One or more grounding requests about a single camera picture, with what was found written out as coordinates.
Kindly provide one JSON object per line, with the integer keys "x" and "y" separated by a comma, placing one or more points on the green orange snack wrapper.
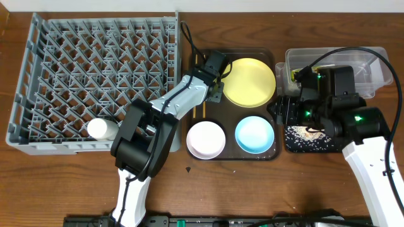
{"x": 296, "y": 75}

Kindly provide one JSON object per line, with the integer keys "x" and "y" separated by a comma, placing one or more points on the clear plastic bin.
{"x": 370, "y": 73}

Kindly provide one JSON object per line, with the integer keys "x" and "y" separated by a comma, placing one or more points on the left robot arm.
{"x": 146, "y": 134}

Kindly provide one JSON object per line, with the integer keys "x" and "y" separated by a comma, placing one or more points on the black waste tray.
{"x": 319, "y": 107}

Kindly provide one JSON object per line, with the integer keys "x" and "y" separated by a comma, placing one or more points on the yellow plate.
{"x": 250, "y": 83}

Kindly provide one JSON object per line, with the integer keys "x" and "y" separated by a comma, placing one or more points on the white cup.
{"x": 102, "y": 129}

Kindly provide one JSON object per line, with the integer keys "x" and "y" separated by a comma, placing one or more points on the white bowl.
{"x": 205, "y": 140}

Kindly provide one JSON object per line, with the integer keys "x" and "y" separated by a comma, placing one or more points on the dark brown serving tray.
{"x": 227, "y": 115}

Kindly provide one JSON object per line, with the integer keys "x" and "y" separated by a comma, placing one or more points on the light blue bowl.
{"x": 255, "y": 135}

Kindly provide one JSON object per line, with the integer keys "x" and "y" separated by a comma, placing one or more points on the pile of rice waste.
{"x": 300, "y": 139}

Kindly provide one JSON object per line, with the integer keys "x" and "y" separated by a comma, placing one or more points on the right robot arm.
{"x": 328, "y": 102}

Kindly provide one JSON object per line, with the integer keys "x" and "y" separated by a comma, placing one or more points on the grey dishwasher rack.
{"x": 75, "y": 70}

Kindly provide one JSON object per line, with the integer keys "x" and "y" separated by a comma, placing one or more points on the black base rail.
{"x": 164, "y": 221}

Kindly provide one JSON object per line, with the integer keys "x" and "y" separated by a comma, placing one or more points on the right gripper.
{"x": 286, "y": 110}

